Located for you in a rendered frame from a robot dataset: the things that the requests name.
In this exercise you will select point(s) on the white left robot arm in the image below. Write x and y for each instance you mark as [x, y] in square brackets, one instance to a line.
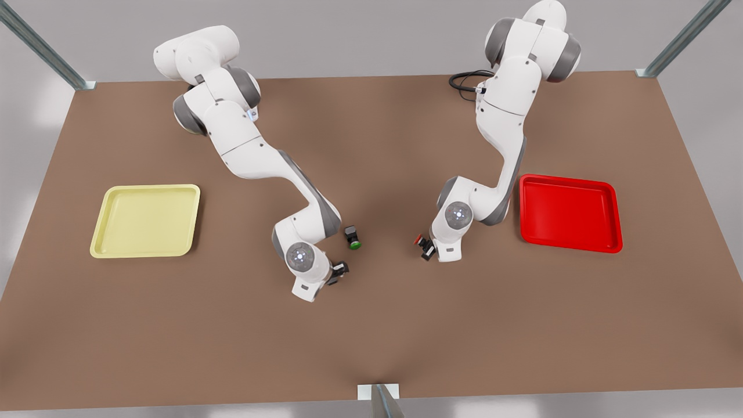
[506, 116]

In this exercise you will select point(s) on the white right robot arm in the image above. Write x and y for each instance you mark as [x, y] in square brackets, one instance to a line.
[244, 139]

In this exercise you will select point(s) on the red tray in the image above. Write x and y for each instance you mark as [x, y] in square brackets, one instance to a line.
[569, 213]

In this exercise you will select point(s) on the pale yellow tray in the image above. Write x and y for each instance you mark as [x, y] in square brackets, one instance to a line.
[147, 220]

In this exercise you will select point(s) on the green push-button switch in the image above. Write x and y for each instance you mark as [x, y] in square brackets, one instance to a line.
[353, 238]

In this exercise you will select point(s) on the silver frame post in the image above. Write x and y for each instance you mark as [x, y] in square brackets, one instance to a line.
[384, 402]
[682, 38]
[40, 46]

